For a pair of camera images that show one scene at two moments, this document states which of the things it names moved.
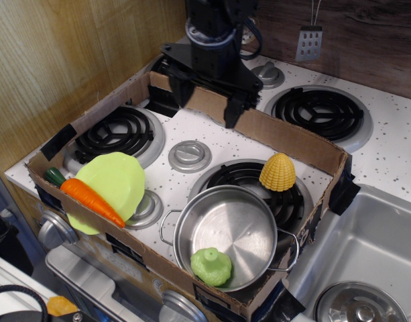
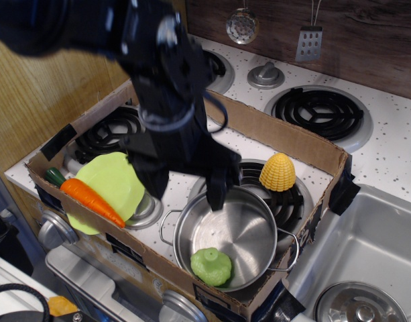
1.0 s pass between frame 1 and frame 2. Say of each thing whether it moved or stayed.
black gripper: moved
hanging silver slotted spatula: stayed
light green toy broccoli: stayed
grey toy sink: stayed
